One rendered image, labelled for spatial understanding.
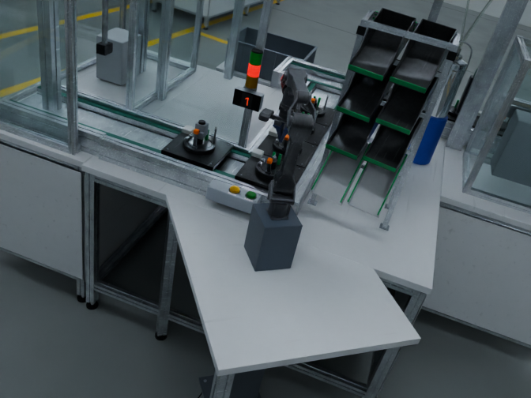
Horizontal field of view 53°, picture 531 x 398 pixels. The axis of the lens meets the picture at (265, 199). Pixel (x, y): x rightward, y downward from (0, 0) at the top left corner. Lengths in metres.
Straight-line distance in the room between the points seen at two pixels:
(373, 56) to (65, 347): 1.89
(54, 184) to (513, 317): 2.39
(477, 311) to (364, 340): 1.40
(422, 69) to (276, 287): 0.92
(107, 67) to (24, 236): 0.99
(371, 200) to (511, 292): 1.15
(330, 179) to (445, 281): 1.09
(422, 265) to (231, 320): 0.84
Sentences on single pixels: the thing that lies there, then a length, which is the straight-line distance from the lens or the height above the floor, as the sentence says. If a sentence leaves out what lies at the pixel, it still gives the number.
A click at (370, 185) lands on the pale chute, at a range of 2.16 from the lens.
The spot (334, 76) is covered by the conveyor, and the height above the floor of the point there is 0.94.
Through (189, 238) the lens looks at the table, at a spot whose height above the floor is 0.86.
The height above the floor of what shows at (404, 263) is 0.86.
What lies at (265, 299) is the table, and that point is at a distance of 1.80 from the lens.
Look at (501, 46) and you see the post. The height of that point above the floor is 1.47.
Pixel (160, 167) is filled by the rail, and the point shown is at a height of 0.93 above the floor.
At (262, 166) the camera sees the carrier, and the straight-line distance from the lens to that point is 2.24.
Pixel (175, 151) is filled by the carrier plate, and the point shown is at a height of 0.97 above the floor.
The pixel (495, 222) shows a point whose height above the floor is 0.80.
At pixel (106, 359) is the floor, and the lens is 2.69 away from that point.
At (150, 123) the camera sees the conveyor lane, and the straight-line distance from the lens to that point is 2.53.
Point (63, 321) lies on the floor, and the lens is 2.86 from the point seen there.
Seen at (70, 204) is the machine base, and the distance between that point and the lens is 2.55.
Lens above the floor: 2.11
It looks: 34 degrees down
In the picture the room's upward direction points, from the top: 13 degrees clockwise
